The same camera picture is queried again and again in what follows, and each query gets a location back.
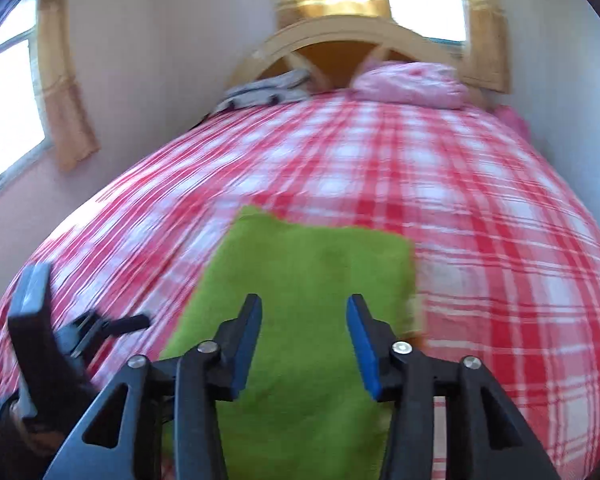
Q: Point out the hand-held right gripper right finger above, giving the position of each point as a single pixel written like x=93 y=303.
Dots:
x=365 y=350

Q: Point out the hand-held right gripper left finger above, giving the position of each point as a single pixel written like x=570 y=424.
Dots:
x=246 y=350

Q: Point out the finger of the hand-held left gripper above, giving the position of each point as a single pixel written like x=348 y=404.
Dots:
x=120 y=326

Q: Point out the green orange striped knit sweater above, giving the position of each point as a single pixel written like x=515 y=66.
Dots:
x=305 y=270

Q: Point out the bed with red plaid sheet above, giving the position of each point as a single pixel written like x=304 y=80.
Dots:
x=380 y=160

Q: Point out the beige patterned curtain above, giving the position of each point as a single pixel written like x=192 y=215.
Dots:
x=487 y=35
x=65 y=85

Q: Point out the grey white folded cloth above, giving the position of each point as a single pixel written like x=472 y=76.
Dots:
x=260 y=92

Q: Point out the pink pillow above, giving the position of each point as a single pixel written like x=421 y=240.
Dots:
x=410 y=85

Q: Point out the cream arched wooden headboard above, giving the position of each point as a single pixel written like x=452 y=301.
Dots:
x=330 y=35

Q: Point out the pink cloth by wall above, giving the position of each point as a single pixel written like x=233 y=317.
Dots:
x=512 y=120

